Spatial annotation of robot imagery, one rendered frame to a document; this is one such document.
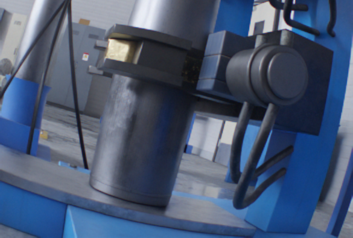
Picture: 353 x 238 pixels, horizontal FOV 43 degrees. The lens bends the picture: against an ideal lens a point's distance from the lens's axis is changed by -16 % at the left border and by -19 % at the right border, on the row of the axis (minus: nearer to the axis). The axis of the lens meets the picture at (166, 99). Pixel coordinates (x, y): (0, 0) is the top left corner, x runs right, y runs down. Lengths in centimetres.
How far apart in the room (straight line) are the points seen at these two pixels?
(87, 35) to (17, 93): 902
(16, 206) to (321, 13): 99
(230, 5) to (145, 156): 67
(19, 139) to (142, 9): 138
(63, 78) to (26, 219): 1029
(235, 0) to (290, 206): 73
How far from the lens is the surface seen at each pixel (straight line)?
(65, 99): 1138
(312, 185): 141
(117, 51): 116
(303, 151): 137
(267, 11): 613
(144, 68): 106
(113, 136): 124
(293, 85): 85
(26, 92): 249
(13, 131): 250
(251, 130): 389
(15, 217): 115
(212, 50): 105
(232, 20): 168
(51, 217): 114
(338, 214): 187
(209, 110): 140
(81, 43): 1145
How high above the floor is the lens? 36
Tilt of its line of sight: 2 degrees up
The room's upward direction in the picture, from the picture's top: 14 degrees clockwise
